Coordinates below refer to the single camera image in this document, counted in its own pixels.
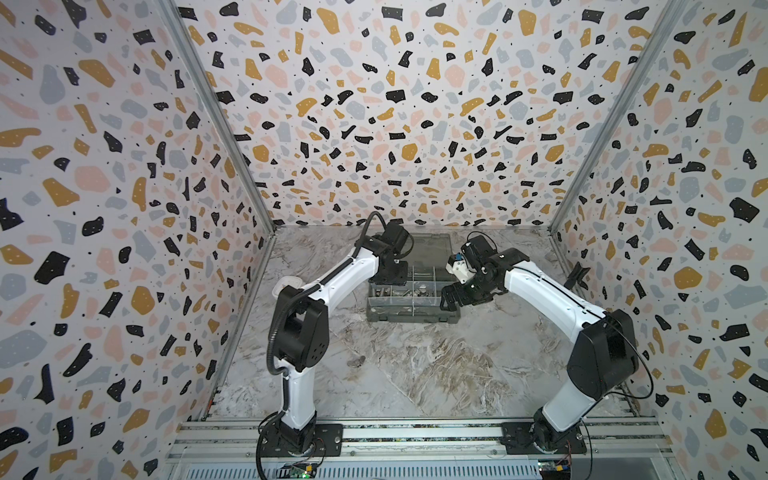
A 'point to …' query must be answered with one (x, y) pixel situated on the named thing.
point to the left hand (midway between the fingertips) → (400, 274)
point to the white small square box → (283, 282)
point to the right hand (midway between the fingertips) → (450, 298)
